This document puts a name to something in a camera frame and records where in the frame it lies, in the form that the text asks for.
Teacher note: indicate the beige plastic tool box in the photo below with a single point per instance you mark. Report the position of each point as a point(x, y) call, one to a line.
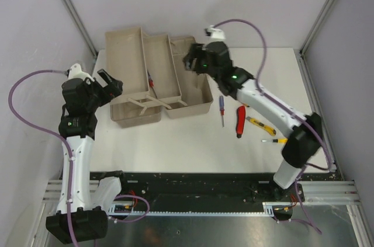
point(130, 54)

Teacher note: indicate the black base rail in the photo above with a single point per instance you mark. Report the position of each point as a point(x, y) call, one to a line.
point(202, 192)

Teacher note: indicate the right aluminium frame post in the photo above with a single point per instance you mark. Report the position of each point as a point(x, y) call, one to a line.
point(317, 25)

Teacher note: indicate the red folding knife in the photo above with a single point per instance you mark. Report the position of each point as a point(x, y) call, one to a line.
point(240, 120)

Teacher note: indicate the small blue red screwdriver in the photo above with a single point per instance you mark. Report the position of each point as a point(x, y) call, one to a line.
point(221, 106)

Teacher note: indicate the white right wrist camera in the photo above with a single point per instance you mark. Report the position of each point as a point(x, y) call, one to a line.
point(215, 33)

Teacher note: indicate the yellow black box cutter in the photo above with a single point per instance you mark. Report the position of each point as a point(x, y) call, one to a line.
point(270, 130)

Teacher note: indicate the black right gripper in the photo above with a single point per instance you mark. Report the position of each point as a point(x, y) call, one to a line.
point(197, 51)

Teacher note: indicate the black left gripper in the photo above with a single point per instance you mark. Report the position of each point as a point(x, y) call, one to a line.
point(114, 86)

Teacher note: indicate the left aluminium frame post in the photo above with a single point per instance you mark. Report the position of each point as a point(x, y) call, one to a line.
point(72, 12)

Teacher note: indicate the white cable duct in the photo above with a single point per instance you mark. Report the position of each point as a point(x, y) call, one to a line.
point(266, 210)

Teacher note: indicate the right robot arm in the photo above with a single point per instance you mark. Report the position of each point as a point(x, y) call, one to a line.
point(303, 132)

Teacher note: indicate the yellow handle screwdriver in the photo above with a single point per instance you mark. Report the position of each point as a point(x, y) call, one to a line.
point(277, 140)

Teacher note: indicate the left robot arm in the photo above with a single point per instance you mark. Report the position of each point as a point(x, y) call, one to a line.
point(82, 215)

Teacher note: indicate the large blue red screwdriver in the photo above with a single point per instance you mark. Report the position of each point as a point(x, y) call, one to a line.
point(151, 84)

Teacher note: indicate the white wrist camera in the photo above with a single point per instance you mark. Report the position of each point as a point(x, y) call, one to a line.
point(215, 33)
point(75, 71)

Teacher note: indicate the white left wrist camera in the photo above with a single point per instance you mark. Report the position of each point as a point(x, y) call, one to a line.
point(75, 71)

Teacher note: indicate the aluminium frame post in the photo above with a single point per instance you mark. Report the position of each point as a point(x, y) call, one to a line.
point(317, 25)
point(72, 12)

